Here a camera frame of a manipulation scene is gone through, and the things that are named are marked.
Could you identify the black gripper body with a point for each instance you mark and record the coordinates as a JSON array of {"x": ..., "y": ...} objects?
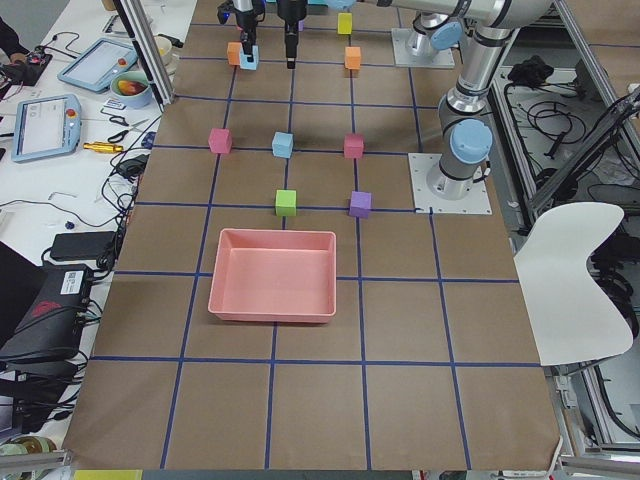
[
  {"x": 289, "y": 17},
  {"x": 245, "y": 19}
]

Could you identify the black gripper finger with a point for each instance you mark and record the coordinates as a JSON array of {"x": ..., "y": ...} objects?
[
  {"x": 248, "y": 39},
  {"x": 291, "y": 40}
]

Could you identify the light blue foam block carried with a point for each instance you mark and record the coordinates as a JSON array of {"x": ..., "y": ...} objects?
[{"x": 249, "y": 62}]

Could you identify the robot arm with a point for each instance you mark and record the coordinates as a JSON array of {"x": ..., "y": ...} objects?
[
  {"x": 431, "y": 34},
  {"x": 468, "y": 139}
]

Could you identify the orange foam block window side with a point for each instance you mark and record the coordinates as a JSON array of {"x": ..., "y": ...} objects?
[{"x": 233, "y": 51}]

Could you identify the yellow foam block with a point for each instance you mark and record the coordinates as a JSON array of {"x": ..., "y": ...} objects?
[{"x": 344, "y": 23}]

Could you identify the beige bowl with lemon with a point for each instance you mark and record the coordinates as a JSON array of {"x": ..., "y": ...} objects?
[{"x": 165, "y": 49}]

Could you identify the pink foam block window side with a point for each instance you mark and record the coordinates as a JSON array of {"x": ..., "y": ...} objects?
[{"x": 220, "y": 140}]

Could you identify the light blue foam block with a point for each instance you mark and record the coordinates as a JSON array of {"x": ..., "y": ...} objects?
[{"x": 282, "y": 144}]

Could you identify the light blue bowl with fruit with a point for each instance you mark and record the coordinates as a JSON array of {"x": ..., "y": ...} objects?
[{"x": 132, "y": 89}]

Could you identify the dark pink foam block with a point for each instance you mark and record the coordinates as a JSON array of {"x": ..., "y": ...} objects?
[{"x": 353, "y": 146}]

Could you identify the teach pendant far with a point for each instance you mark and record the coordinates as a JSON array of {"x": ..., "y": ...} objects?
[{"x": 95, "y": 69}]

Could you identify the teach pendant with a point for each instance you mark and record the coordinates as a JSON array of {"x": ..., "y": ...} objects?
[
  {"x": 46, "y": 128},
  {"x": 95, "y": 69}
]

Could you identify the green foam block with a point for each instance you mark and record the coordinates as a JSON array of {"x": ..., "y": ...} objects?
[{"x": 286, "y": 203}]

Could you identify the brass cylinder tool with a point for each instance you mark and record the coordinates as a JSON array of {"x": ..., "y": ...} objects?
[{"x": 103, "y": 147}]

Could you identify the purple foam block near pink bin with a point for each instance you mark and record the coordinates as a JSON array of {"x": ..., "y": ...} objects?
[{"x": 360, "y": 204}]

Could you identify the teach pendant near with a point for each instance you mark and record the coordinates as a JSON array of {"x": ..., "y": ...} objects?
[{"x": 46, "y": 128}]

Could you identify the pink plastic bin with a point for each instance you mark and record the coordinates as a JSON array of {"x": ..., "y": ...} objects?
[{"x": 274, "y": 276}]

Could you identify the black power adapter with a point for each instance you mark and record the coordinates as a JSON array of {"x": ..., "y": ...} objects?
[{"x": 81, "y": 246}]

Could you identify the black computer box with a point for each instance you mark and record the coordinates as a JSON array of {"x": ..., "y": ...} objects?
[{"x": 40, "y": 313}]

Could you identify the white chair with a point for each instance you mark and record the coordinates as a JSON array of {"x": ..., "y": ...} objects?
[{"x": 572, "y": 319}]

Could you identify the aluminium frame post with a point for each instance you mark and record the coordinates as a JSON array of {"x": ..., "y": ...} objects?
[{"x": 139, "y": 32}]

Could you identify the black handled scissors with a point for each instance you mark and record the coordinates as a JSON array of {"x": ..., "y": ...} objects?
[{"x": 120, "y": 136}]

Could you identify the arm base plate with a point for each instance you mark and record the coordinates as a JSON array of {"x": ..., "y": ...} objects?
[
  {"x": 436, "y": 193},
  {"x": 415, "y": 50}
]

